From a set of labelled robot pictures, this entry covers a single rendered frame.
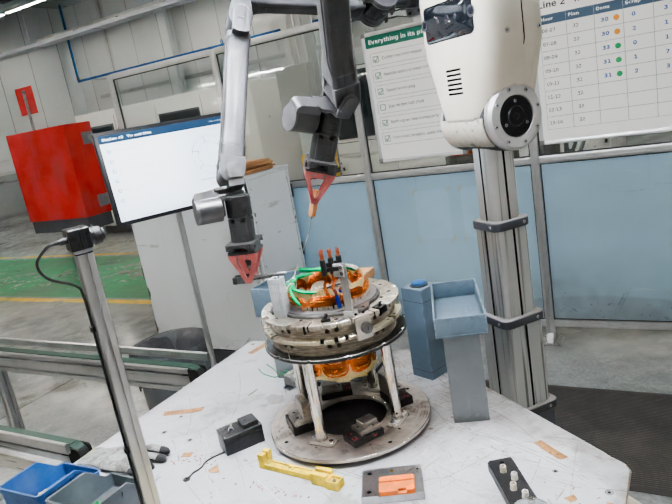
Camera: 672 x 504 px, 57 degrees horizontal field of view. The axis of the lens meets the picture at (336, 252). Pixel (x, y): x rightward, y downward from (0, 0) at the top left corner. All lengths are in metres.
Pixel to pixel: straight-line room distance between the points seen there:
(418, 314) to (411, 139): 2.13
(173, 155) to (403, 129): 1.66
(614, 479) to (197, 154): 1.77
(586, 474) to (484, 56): 0.89
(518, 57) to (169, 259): 3.05
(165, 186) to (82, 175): 2.74
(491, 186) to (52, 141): 4.05
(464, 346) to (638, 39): 2.24
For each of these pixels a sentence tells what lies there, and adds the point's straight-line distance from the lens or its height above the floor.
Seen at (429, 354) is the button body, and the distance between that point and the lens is 1.67.
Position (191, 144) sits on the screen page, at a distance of 2.42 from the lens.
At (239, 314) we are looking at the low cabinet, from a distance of 3.92.
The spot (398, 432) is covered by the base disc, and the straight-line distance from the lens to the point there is 1.45.
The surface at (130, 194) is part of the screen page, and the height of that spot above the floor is 1.34.
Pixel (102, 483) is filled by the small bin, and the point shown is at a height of 0.81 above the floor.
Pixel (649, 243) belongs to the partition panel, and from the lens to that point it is 3.54.
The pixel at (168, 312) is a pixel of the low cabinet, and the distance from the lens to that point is 4.33.
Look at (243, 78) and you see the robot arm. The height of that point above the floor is 1.62.
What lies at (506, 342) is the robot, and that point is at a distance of 1.68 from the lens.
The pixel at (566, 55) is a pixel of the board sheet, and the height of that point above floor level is 1.56.
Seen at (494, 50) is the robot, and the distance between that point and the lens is 1.47.
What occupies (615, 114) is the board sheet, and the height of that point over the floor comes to 1.24.
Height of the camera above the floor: 1.54
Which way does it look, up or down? 14 degrees down
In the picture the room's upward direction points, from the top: 10 degrees counter-clockwise
